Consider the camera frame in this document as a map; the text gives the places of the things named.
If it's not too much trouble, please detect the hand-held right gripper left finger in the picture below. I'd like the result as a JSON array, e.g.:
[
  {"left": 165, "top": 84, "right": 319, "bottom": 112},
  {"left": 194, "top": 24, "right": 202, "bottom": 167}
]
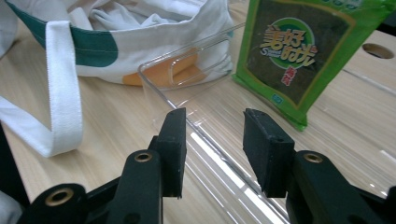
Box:
[{"left": 106, "top": 107, "right": 188, "bottom": 224}]

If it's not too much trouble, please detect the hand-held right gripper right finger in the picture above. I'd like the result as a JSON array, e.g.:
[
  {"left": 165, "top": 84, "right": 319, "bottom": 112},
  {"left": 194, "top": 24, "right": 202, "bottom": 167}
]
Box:
[{"left": 242, "top": 107, "right": 389, "bottom": 224}]

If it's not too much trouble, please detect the clear plastic tray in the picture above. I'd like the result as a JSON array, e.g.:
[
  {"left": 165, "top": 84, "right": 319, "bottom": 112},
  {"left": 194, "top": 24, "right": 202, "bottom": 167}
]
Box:
[{"left": 137, "top": 21, "right": 396, "bottom": 224}]

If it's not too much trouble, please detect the green seaweed snack packet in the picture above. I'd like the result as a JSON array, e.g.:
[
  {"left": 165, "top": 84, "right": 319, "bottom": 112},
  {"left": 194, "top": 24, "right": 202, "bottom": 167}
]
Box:
[{"left": 232, "top": 0, "right": 396, "bottom": 132}]

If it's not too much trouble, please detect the white cloth tote bag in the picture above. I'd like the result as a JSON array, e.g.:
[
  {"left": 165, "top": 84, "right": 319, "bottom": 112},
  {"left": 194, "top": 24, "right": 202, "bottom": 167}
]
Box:
[{"left": 0, "top": 0, "right": 235, "bottom": 159}]

